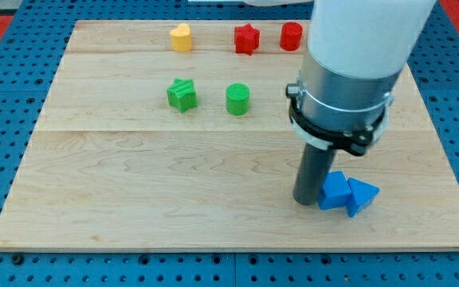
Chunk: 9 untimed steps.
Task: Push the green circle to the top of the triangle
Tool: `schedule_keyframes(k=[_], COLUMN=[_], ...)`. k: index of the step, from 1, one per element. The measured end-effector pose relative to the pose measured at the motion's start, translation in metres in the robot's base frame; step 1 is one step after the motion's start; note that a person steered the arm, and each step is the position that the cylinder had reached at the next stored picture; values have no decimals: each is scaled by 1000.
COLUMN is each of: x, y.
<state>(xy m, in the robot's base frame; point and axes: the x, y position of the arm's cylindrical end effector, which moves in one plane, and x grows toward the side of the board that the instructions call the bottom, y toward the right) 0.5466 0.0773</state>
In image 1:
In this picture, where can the blue triangle block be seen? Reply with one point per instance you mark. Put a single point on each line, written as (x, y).
(362, 196)

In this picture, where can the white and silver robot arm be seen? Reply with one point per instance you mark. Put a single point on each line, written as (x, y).
(356, 50)

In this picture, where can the light wooden board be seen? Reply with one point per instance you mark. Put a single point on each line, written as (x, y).
(111, 167)

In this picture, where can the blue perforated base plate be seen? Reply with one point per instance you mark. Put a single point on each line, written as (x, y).
(30, 51)

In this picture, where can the red cylinder block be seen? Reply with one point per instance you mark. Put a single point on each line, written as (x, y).
(290, 36)

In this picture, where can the green cylinder block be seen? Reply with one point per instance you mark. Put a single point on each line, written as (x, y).
(237, 99)

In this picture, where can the yellow heart block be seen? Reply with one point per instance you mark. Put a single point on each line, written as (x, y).
(181, 40)

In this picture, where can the red star block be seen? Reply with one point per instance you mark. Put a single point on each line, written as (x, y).
(246, 39)

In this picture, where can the green star block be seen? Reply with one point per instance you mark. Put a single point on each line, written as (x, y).
(182, 94)

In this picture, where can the blue cube block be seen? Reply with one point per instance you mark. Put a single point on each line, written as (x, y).
(334, 192)

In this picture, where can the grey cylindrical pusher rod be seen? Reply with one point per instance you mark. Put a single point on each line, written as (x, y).
(314, 167)

